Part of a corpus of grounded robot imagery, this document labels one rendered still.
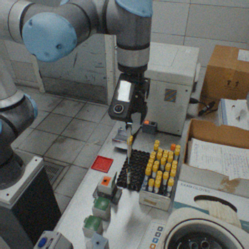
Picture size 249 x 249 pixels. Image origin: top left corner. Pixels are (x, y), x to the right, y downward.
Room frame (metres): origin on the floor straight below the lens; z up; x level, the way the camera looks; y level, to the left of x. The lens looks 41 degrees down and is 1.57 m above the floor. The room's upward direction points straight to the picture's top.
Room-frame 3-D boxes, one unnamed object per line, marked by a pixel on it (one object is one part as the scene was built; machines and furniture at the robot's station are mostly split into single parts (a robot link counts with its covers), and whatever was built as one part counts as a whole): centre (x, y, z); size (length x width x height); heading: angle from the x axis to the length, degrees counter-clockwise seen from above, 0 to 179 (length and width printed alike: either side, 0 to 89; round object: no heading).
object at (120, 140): (0.75, -0.01, 0.92); 0.21 x 0.07 x 0.05; 161
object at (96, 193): (0.45, 0.06, 0.89); 0.09 x 0.05 x 0.04; 71
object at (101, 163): (0.58, 0.09, 0.88); 0.07 x 0.07 x 0.01; 71
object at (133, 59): (0.50, -0.02, 1.36); 0.08 x 0.08 x 0.05
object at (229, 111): (0.83, -0.51, 0.94); 0.22 x 0.12 x 0.13; 165
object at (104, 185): (0.45, 0.06, 0.92); 0.05 x 0.04 x 0.06; 71
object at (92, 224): (0.31, 0.09, 0.91); 0.05 x 0.04 x 0.07; 71
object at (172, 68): (0.91, -0.16, 1.03); 0.31 x 0.27 x 0.30; 161
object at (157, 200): (0.50, -0.13, 0.91); 0.20 x 0.10 x 0.07; 161
